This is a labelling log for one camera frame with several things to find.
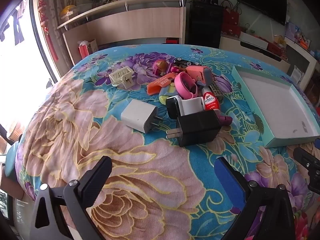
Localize pink pup figure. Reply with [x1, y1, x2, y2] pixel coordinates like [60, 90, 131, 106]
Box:
[152, 59, 179, 77]

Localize patterned curtain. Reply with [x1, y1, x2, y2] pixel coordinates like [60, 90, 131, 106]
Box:
[37, 0, 75, 78]

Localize yellow fruit bowl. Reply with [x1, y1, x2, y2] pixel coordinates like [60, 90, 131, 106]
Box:
[60, 4, 78, 20]

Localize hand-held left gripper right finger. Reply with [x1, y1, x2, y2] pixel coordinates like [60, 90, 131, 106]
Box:
[214, 157, 300, 240]

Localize white cable reel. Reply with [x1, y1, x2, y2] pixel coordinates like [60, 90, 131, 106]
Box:
[165, 95, 208, 119]

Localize teal shallow cardboard box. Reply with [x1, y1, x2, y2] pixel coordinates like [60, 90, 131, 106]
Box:
[231, 66, 320, 148]

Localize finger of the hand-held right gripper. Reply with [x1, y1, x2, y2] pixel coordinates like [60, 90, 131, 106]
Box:
[293, 146, 320, 195]

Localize red and white glue bottle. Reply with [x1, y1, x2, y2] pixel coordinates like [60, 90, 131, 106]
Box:
[201, 86, 222, 112]

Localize orange and blue toy gun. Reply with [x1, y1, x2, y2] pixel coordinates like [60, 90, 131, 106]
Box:
[147, 73, 180, 103]

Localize wooden shelf unit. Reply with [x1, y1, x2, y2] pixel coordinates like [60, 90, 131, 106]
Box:
[57, 0, 195, 65]

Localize magenta lighter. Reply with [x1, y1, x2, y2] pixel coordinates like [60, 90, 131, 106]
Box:
[217, 110, 233, 126]

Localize cream plastic plug adapter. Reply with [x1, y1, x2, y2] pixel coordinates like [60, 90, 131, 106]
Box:
[109, 66, 134, 89]

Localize black cabinet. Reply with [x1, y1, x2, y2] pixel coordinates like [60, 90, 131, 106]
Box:
[186, 0, 224, 49]

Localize white desk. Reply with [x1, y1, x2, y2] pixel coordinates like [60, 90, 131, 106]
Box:
[284, 36, 320, 90]

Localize cream television stand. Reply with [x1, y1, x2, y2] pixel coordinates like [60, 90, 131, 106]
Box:
[220, 34, 292, 73]

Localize black gold patterned lighter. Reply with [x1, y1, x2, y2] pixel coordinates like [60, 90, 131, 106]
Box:
[209, 81, 224, 102]

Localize salmon and blue toy cutter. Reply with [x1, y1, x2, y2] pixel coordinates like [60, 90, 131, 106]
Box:
[185, 65, 213, 84]

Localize white charger plug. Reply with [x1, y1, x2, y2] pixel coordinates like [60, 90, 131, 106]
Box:
[121, 99, 163, 133]

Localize pink toy watch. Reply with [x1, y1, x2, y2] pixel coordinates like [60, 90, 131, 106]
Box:
[174, 72, 199, 100]

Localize wall television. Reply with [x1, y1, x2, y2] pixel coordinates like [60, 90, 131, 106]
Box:
[237, 0, 287, 26]

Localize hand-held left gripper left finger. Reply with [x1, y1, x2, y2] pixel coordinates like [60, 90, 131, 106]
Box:
[29, 156, 113, 240]

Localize red gift bags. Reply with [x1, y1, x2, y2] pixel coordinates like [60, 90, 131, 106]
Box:
[221, 0, 242, 37]

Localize red hanging decoration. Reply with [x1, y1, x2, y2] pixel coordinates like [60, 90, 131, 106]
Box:
[37, 0, 59, 62]

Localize black charger plug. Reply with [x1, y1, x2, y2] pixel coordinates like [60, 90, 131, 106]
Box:
[166, 110, 222, 147]

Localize red gift bag with box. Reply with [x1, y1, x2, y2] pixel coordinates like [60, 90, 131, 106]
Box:
[77, 39, 98, 59]

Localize hanging dark clothes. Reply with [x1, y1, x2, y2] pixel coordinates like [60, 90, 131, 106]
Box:
[0, 0, 25, 45]

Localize floral blanket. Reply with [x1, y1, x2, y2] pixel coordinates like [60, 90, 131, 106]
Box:
[14, 44, 320, 240]

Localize black toy car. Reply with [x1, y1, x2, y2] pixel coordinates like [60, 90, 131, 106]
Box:
[172, 57, 202, 69]

